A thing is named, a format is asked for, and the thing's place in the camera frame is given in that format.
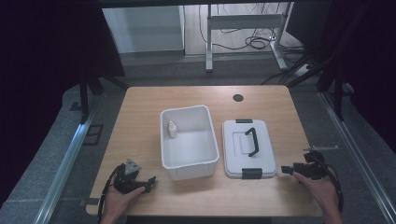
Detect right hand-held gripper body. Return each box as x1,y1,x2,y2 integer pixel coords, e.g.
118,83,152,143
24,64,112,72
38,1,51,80
292,145,339,181

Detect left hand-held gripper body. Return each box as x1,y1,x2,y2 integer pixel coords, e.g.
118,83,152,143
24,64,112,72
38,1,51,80
113,158,148,195

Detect person's left hand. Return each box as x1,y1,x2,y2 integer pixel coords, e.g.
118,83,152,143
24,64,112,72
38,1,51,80
102,186,147,224

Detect person's right hand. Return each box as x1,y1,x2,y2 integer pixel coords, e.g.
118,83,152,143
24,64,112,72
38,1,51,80
291,171,341,218

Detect white plastic storage bin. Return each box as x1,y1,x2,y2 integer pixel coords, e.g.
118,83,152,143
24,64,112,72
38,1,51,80
160,105,220,182

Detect small white dropper bottle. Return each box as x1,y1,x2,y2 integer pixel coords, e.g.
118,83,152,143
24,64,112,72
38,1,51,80
167,120,179,139

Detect black metal stand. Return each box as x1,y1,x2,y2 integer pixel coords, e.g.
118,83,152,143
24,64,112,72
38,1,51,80
78,73,130,124
286,6,368,123

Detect white power strip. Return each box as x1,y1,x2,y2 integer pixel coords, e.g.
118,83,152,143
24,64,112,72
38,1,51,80
293,63,314,78

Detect dark curtain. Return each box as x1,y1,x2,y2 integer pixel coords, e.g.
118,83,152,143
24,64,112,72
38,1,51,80
286,0,396,154
0,0,126,206

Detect white panel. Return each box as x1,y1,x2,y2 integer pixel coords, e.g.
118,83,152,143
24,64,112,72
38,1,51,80
102,5,185,54

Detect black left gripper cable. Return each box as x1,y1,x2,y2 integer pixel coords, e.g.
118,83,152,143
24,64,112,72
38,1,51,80
96,163,126,224

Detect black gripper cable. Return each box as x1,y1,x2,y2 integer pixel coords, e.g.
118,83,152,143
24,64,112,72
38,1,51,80
96,163,126,224
314,153,345,214

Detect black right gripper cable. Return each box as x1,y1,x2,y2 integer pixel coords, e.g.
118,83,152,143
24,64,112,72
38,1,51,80
314,153,345,214

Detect grey metal table bracket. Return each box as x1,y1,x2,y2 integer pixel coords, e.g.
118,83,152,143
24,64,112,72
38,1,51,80
78,197,101,208

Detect white lid with black handle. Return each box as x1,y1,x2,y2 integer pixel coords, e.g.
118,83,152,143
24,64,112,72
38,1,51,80
221,119,278,180

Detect aluminium floor rail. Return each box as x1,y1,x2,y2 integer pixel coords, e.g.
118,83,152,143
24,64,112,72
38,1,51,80
33,99,101,224
319,91,396,224

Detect black square floor frame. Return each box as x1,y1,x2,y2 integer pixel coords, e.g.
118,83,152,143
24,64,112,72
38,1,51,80
82,124,105,147

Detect black floor cables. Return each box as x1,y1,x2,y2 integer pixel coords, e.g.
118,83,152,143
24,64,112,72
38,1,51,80
197,3,307,63

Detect white metal desk frame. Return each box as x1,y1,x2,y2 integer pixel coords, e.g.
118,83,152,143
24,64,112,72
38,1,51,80
205,2,295,74

